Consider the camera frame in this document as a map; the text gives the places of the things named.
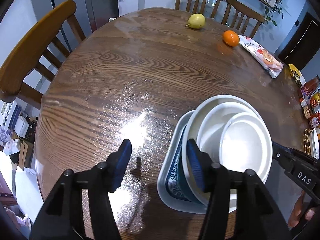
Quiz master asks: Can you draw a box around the dark wooden door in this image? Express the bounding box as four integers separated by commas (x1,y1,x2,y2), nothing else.
277,12,320,70

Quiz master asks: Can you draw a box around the red-lidded jar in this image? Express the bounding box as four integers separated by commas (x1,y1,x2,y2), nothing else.
309,114,320,128

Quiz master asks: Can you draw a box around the brown cardboard box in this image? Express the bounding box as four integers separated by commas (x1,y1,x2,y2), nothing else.
19,140,35,169

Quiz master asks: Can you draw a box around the medium white bowl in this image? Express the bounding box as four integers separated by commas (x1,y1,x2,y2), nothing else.
196,102,265,193

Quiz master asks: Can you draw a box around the large patterned square plate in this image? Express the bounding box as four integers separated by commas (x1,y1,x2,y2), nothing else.
157,110,238,215

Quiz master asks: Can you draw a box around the white snack bag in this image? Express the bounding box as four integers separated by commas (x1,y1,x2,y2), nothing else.
239,35,284,78

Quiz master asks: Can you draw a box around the white straight-sided ramekin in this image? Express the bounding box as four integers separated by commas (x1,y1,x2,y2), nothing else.
219,112,273,184

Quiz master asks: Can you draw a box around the wooden beaded trivet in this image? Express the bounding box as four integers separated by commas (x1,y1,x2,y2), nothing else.
303,128,313,155

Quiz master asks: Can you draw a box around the grey fridge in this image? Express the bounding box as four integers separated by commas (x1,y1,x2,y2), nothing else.
29,0,119,33

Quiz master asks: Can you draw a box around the large white bowl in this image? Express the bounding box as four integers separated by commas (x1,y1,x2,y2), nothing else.
181,94,266,207

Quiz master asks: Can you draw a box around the brown sauce jar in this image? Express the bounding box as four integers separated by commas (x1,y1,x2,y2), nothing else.
302,105,313,119

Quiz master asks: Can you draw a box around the hanging green plant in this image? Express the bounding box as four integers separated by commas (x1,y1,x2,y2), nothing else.
264,0,288,27

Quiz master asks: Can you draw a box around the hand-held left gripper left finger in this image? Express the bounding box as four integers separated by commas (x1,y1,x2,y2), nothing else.
29,138,132,240

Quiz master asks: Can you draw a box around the green pear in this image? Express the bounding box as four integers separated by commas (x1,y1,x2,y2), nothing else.
185,13,206,29

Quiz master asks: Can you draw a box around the teal plate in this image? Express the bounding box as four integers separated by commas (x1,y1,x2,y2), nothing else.
177,125,209,205

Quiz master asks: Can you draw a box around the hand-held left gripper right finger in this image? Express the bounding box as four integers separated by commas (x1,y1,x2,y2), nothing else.
186,138,292,240

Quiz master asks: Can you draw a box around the yellow snack packet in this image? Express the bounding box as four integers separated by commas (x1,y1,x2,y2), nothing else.
288,64,306,87

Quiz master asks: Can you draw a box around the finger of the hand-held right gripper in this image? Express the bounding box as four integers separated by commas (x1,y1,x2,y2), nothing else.
285,146,319,162
272,142,292,172

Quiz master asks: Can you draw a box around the person's right hand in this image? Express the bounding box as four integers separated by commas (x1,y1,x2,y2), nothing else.
287,190,317,228

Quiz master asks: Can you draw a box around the orange fruit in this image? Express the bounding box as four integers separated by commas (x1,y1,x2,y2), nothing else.
222,30,240,47

